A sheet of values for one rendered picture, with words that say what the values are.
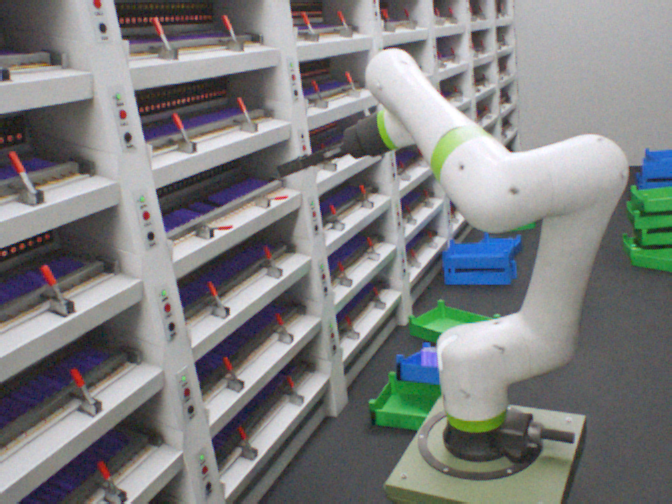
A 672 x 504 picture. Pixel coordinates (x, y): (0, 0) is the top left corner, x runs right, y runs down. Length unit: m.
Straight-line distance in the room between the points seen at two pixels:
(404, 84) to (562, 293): 0.48
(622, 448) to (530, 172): 1.14
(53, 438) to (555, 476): 0.91
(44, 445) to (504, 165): 0.90
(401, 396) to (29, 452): 1.31
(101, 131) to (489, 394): 0.89
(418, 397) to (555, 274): 1.10
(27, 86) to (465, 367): 0.91
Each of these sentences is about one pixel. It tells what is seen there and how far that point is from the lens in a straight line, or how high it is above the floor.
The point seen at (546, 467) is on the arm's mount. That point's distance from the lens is 1.38.
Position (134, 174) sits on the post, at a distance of 1.35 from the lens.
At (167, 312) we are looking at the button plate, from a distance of 1.42.
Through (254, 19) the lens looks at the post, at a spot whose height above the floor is 1.24.
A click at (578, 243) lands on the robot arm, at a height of 0.77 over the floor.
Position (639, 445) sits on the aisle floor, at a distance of 2.04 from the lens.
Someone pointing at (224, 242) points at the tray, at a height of 0.73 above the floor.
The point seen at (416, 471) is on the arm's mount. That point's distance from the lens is 1.38.
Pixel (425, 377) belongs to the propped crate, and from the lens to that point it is 2.12.
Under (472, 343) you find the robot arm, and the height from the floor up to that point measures 0.57.
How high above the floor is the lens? 1.14
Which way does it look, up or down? 17 degrees down
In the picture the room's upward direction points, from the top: 8 degrees counter-clockwise
